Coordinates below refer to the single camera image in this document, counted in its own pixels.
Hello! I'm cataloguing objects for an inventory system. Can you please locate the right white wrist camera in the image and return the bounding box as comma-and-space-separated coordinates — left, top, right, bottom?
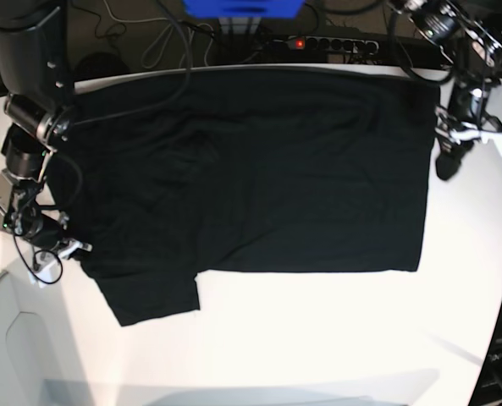
27, 259, 63, 288

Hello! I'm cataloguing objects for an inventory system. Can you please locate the blue plastic box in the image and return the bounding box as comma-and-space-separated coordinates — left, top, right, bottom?
183, 0, 305, 19

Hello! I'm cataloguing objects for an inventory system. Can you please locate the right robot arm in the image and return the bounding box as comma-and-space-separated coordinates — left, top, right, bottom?
0, 1, 92, 265

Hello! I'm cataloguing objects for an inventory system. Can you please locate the black power strip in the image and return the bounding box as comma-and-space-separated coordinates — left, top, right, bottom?
274, 36, 380, 55

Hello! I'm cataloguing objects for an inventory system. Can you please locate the black T-shirt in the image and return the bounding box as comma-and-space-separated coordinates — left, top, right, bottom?
47, 69, 440, 326

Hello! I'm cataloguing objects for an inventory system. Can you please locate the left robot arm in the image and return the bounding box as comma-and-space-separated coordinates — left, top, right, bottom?
387, 1, 502, 181

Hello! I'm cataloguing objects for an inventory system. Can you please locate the white cable on floor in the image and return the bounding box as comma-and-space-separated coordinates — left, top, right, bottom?
141, 16, 201, 69

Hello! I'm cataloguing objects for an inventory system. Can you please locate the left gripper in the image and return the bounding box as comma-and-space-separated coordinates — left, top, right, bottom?
435, 84, 502, 181

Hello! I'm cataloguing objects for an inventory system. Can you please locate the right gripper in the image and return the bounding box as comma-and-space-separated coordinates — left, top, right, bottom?
13, 211, 92, 271

